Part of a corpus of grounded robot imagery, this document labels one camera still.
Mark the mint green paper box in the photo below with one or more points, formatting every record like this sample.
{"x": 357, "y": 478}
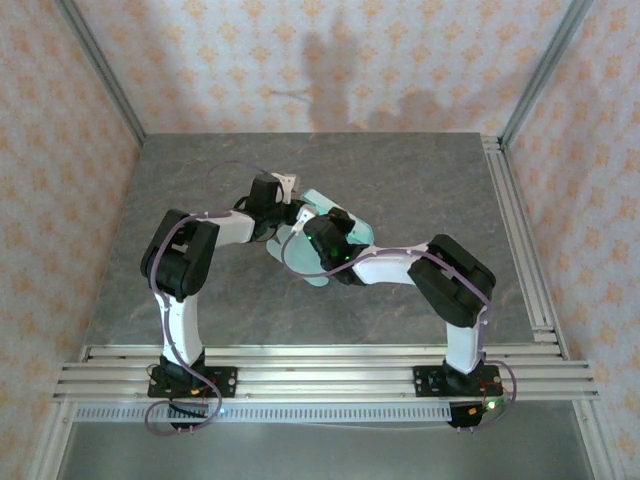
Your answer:
{"x": 300, "y": 252}

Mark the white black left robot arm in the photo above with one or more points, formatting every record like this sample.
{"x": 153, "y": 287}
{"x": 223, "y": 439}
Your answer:
{"x": 180, "y": 325}

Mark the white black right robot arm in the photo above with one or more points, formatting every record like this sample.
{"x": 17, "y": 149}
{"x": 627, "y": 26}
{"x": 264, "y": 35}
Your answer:
{"x": 385, "y": 267}

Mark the narrow aluminium table rail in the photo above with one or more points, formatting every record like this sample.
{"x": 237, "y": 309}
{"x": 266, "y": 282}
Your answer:
{"x": 325, "y": 351}

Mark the wide aluminium mounting rail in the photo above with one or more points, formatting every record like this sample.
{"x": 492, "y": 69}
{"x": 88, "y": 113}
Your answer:
{"x": 325, "y": 380}

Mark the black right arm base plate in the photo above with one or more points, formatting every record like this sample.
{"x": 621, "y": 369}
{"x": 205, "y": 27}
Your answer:
{"x": 425, "y": 382}

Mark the aluminium side rail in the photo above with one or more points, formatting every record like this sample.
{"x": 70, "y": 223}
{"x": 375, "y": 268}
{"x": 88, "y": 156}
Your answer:
{"x": 509, "y": 200}

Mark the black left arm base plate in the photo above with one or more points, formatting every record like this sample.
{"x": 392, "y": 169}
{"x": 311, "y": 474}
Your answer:
{"x": 225, "y": 382}

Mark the aluminium frame post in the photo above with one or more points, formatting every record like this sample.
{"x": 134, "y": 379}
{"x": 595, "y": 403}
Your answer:
{"x": 543, "y": 75}
{"x": 105, "y": 75}

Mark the aluminium frame leg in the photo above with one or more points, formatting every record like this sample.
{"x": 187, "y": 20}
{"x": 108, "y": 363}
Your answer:
{"x": 50, "y": 445}
{"x": 595, "y": 440}

